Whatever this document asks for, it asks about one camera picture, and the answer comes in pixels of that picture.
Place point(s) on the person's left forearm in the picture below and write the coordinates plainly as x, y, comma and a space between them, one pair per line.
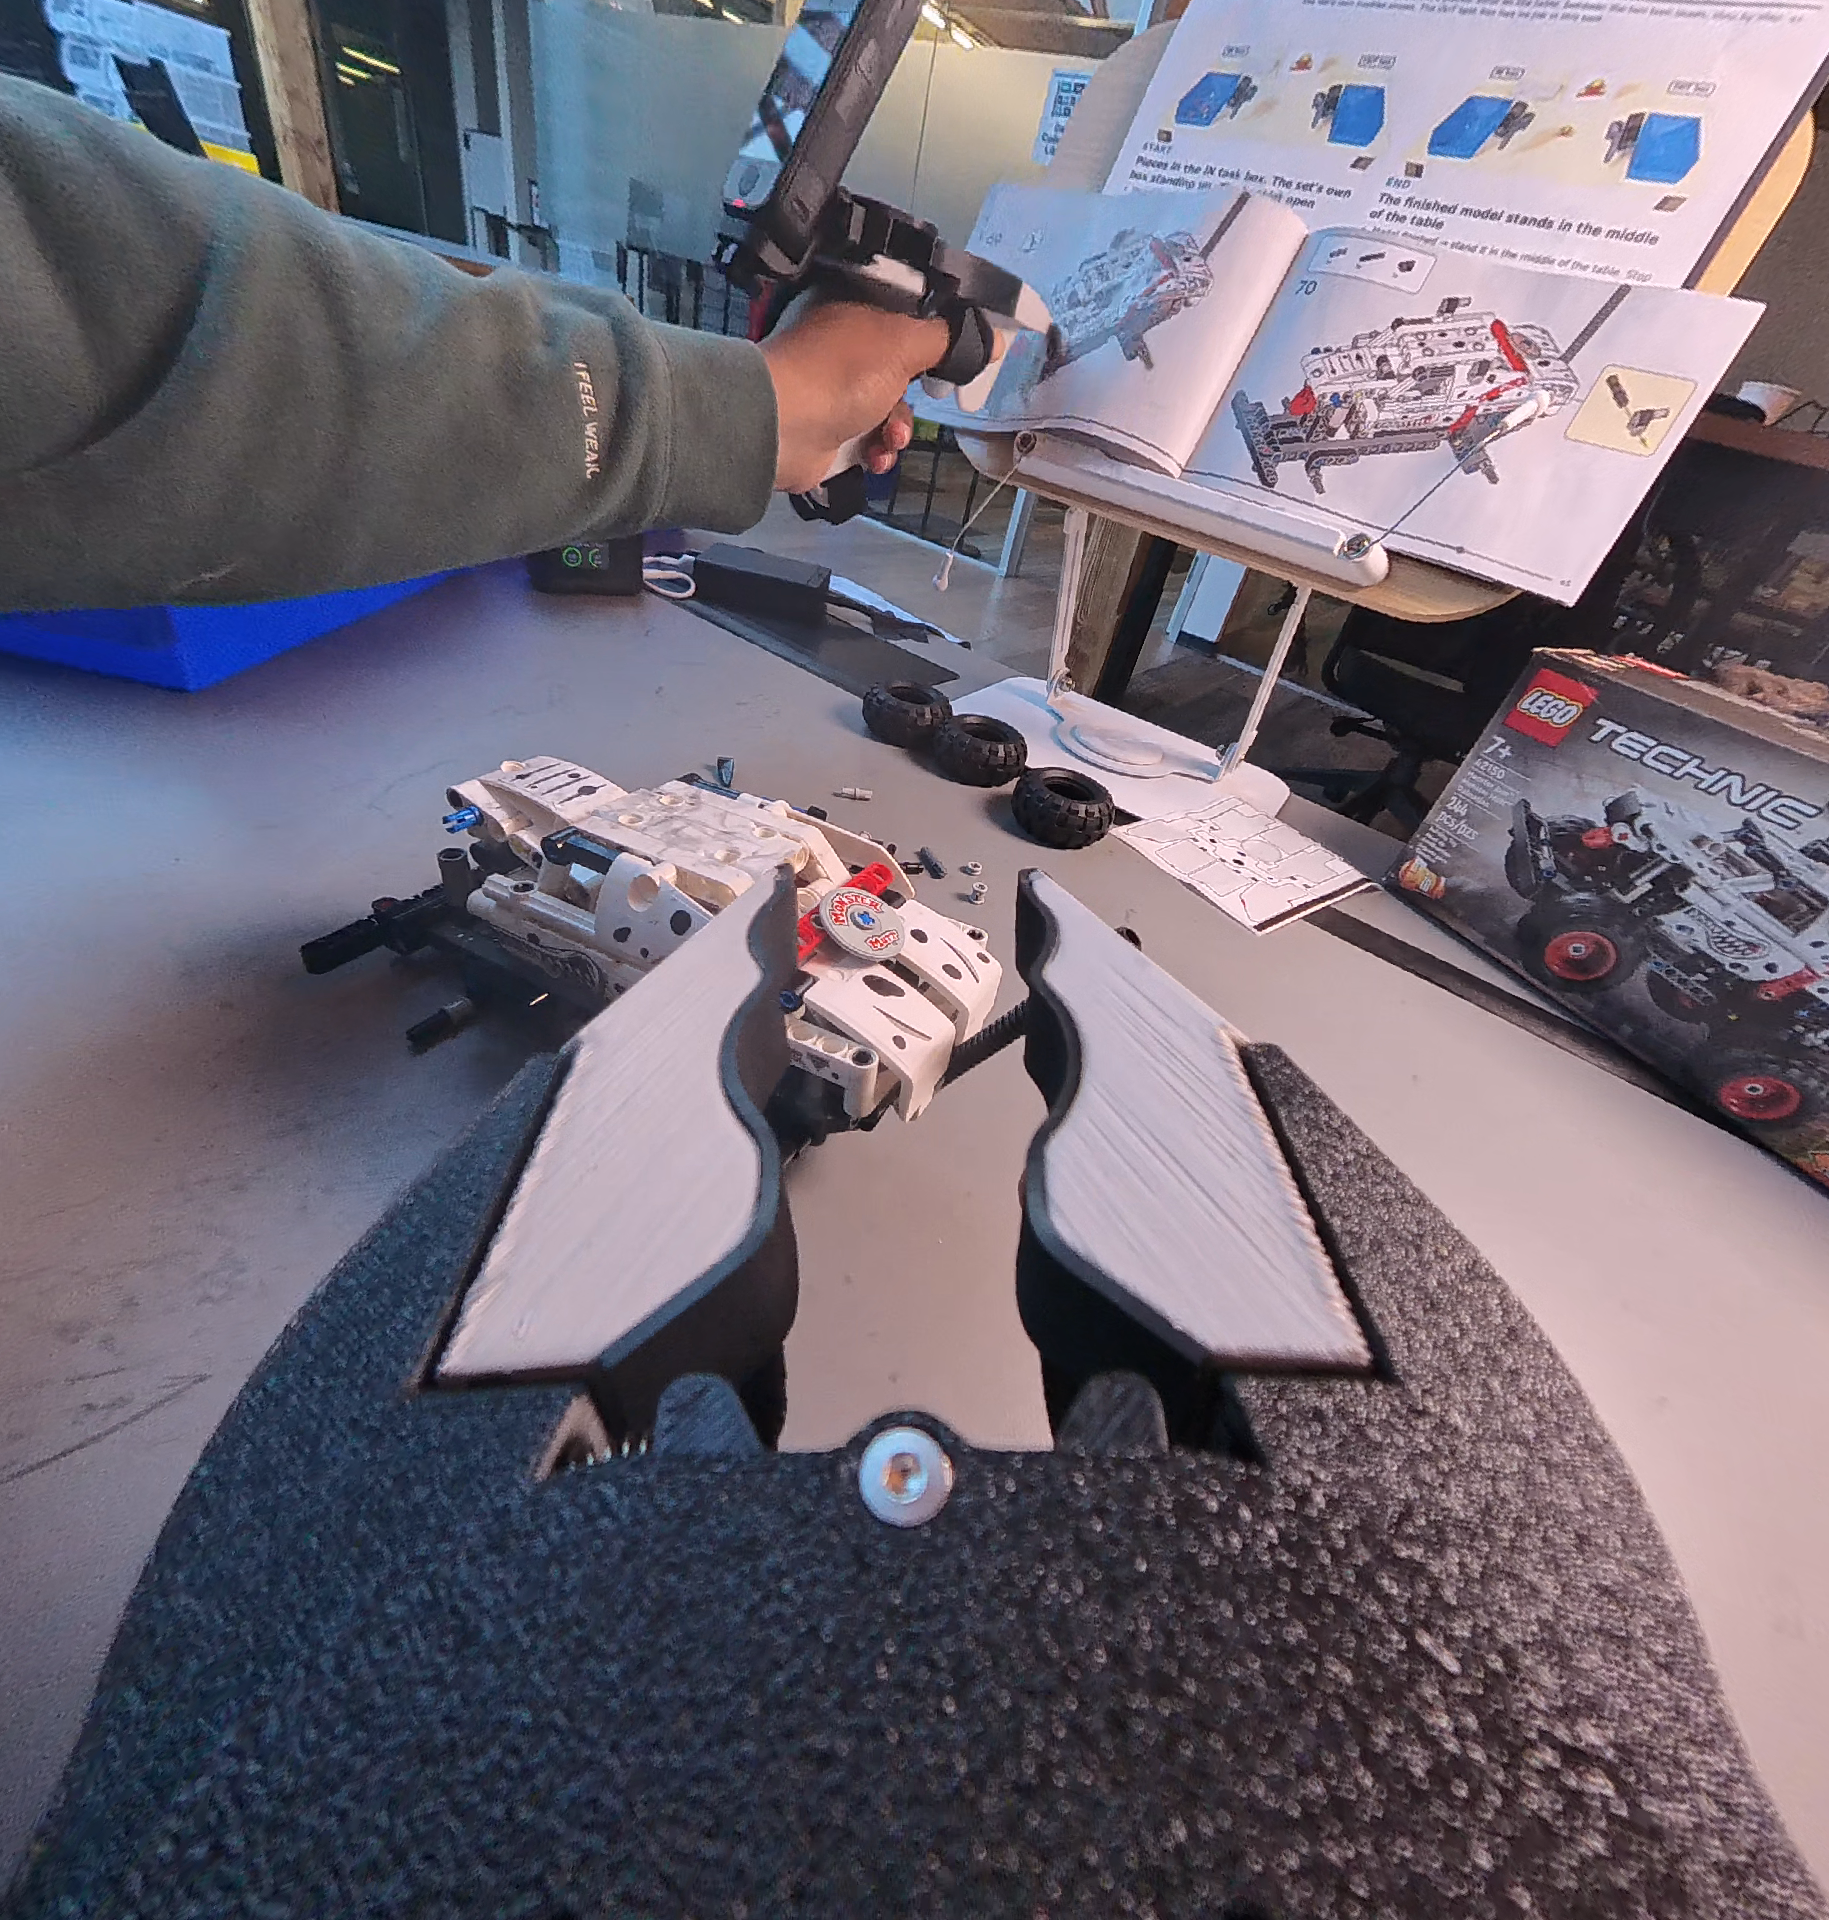
255, 361

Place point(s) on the black power adapter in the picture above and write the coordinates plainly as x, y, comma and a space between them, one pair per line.
766, 571

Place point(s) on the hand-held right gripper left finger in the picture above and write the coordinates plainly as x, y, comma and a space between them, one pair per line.
630, 1201

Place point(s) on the loose small building parts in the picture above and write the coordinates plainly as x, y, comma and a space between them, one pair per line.
921, 863

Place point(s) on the blue storage bin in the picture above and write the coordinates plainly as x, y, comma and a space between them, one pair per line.
196, 636

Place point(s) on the person's left hand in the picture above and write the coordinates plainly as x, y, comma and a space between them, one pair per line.
840, 384

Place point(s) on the printed instruction sheet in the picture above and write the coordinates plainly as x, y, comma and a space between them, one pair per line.
1516, 135

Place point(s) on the toy truck set box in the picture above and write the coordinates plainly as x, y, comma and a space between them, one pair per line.
1664, 901

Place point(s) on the black device green display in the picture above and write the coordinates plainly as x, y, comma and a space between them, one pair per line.
585, 564

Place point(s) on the black desk mat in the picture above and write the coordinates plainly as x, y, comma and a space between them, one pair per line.
886, 624

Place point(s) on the white book stand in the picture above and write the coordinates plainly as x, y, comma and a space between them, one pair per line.
1140, 736

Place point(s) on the grey desk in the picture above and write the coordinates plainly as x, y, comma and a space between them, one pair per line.
196, 991

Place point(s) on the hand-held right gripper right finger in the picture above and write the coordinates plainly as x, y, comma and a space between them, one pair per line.
1200, 1201

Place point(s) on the black knobby toy tyre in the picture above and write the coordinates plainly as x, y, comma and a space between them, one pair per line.
1064, 808
981, 749
908, 713

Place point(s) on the white sticker sheet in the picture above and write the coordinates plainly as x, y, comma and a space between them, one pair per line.
1245, 863

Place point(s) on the white brick-built truck model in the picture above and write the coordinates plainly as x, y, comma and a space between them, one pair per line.
630, 856

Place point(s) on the instruction booklet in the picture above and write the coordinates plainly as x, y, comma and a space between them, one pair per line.
1396, 391

